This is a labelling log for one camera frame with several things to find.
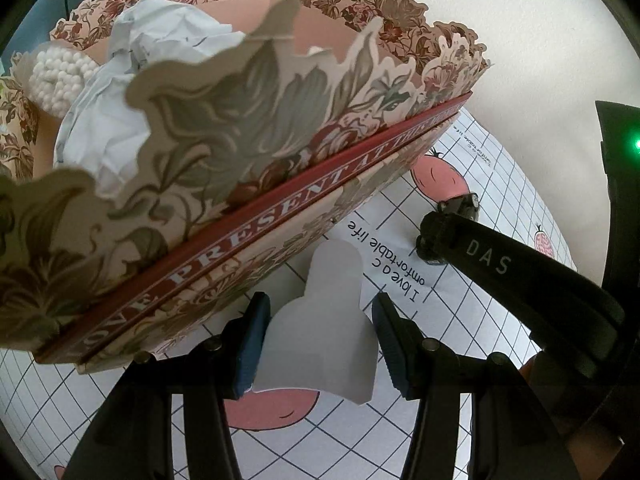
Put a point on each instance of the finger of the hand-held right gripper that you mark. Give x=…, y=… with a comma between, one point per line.
x=500, y=265

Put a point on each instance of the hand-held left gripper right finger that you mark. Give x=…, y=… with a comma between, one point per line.
x=400, y=350

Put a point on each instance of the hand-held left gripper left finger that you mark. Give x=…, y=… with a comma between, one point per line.
x=250, y=350

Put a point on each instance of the white bottle-shaped foam piece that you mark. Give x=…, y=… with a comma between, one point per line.
x=320, y=330

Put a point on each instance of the black toy car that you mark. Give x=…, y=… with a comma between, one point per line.
x=457, y=205

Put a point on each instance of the floral paper box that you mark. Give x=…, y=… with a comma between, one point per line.
x=200, y=185

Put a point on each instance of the white paper ball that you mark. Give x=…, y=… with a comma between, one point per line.
x=125, y=85

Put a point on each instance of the bag of cotton swabs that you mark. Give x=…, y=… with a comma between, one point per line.
x=55, y=77

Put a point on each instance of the checked tablecloth desktop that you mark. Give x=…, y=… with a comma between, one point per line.
x=440, y=320

